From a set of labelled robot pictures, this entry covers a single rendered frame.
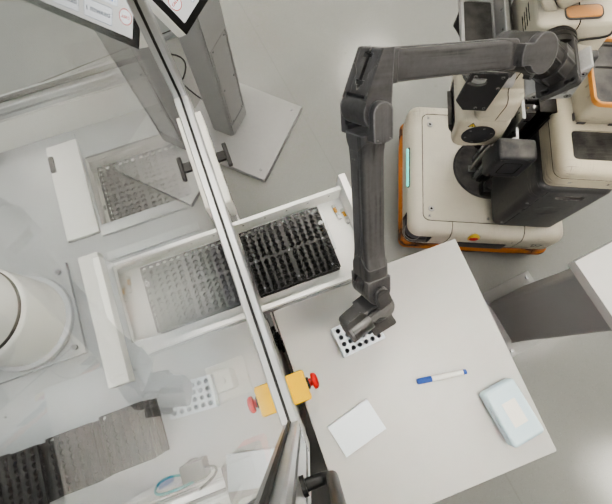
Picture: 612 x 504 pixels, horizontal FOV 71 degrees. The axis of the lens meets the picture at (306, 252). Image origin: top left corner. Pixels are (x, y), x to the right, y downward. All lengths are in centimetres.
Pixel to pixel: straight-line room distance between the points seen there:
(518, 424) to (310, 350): 56
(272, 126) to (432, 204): 91
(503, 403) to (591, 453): 110
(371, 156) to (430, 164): 118
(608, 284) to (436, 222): 68
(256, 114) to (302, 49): 49
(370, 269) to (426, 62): 40
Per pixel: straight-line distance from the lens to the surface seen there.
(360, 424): 122
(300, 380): 107
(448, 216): 190
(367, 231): 86
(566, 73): 112
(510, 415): 129
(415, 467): 127
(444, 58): 87
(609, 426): 238
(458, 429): 129
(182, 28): 140
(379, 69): 76
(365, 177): 81
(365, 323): 98
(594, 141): 160
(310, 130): 230
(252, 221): 117
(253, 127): 228
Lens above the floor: 198
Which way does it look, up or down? 75 degrees down
